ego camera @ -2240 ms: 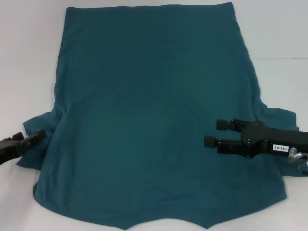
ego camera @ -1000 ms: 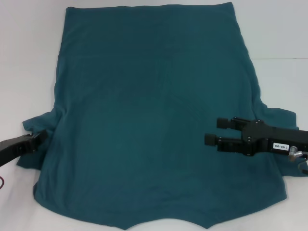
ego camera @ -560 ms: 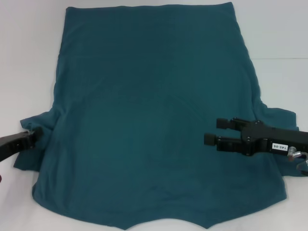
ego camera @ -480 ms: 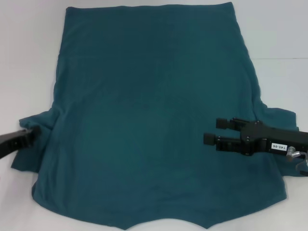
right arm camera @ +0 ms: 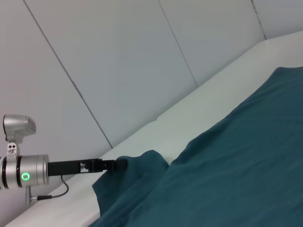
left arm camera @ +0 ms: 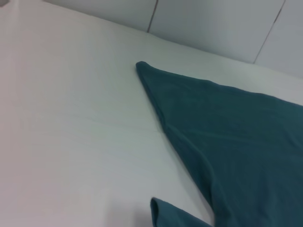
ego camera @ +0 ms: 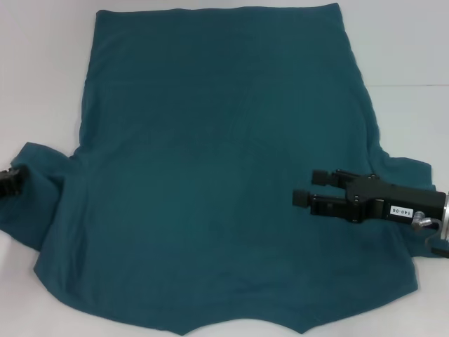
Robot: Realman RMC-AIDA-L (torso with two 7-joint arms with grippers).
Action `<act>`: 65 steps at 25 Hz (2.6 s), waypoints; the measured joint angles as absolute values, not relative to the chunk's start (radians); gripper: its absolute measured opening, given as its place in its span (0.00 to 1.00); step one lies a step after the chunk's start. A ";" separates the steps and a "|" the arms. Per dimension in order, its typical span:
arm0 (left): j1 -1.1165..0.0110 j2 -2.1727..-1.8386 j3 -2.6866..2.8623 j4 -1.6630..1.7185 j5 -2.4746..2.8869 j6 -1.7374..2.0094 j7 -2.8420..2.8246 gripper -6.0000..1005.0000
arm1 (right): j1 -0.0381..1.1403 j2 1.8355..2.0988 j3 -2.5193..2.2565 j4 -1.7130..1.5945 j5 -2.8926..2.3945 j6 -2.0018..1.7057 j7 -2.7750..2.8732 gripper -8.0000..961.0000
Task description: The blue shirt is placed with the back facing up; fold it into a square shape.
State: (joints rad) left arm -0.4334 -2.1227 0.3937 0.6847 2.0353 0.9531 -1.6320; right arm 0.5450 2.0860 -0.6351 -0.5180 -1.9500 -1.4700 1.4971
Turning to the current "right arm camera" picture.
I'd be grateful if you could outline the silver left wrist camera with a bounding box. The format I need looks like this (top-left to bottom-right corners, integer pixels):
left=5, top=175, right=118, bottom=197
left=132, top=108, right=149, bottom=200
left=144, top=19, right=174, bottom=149
left=2, top=114, right=36, bottom=144

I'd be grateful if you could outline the silver camera mount bracket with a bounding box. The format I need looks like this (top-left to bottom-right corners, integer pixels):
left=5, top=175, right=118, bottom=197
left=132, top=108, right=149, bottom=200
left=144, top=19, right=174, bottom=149
left=7, top=141, right=19, bottom=158

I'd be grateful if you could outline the blue teal shirt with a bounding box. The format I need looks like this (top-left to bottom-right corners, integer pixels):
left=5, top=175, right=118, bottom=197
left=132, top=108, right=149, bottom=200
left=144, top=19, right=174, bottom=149
left=91, top=67, right=303, bottom=227

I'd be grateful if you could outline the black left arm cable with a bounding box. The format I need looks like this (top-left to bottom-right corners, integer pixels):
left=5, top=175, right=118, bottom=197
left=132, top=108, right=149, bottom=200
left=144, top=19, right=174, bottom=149
left=37, top=174, right=70, bottom=201

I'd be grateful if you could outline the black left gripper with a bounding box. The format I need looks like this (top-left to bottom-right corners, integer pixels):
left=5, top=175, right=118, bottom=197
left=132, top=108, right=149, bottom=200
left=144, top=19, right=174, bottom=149
left=47, top=159, right=128, bottom=177

